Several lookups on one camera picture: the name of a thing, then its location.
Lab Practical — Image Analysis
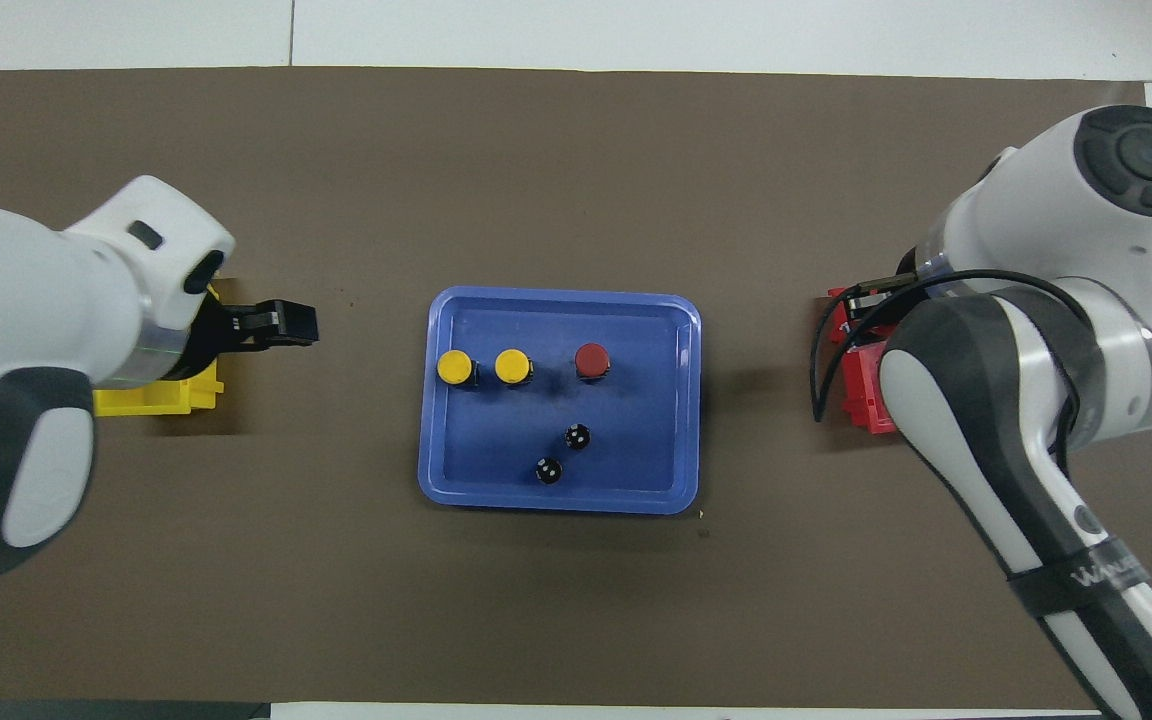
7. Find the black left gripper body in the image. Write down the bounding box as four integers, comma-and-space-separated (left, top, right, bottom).
179, 293, 249, 382

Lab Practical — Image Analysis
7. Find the yellow push button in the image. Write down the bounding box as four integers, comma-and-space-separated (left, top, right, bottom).
494, 348, 536, 390
436, 350, 480, 392

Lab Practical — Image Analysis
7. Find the yellow plastic bin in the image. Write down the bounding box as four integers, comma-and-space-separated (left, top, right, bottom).
91, 278, 227, 418

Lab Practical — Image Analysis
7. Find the blue plastic tray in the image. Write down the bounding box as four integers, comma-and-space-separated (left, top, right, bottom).
417, 286, 703, 516

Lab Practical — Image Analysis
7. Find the brown paper mat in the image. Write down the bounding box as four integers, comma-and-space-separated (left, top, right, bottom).
0, 68, 1152, 708

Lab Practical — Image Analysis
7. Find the red plastic bin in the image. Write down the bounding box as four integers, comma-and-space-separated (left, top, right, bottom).
826, 285, 905, 436

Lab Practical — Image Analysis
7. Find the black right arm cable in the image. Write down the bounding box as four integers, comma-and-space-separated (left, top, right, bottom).
810, 268, 1089, 463

